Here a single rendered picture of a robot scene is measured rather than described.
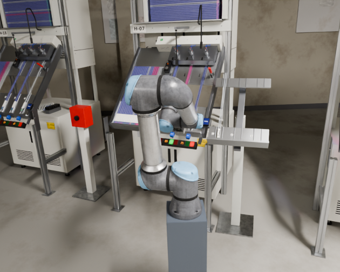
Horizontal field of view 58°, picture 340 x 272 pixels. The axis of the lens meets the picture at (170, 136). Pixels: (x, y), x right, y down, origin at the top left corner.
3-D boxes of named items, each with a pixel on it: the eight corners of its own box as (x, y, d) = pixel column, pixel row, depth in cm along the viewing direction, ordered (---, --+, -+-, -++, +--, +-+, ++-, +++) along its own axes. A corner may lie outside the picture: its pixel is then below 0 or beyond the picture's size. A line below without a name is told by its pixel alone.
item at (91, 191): (95, 202, 254) (82, 111, 227) (72, 196, 262) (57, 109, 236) (110, 188, 274) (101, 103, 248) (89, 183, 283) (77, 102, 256)
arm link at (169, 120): (178, 126, 147) (181, 107, 152) (156, 126, 150) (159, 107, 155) (180, 134, 154) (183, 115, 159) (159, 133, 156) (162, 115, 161)
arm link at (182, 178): (196, 199, 132) (196, 171, 127) (166, 197, 135) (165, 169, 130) (199, 186, 143) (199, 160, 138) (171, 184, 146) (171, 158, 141)
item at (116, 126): (202, 138, 195) (200, 133, 189) (114, 128, 219) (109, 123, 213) (203, 136, 195) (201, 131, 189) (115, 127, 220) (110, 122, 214)
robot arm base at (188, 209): (203, 219, 135) (203, 199, 131) (169, 221, 135) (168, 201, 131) (200, 201, 149) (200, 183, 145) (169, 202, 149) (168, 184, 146)
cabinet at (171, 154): (215, 206, 241) (216, 133, 220) (136, 191, 267) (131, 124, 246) (231, 171, 297) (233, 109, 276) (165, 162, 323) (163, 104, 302)
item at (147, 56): (214, 88, 210) (213, 84, 206) (130, 85, 234) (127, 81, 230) (223, 52, 223) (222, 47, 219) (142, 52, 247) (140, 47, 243)
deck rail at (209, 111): (205, 138, 194) (203, 134, 189) (202, 138, 195) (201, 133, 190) (225, 52, 222) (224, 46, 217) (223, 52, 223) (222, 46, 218)
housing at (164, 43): (222, 57, 222) (219, 43, 211) (161, 56, 240) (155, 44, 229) (224, 48, 226) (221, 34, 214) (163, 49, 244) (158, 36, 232)
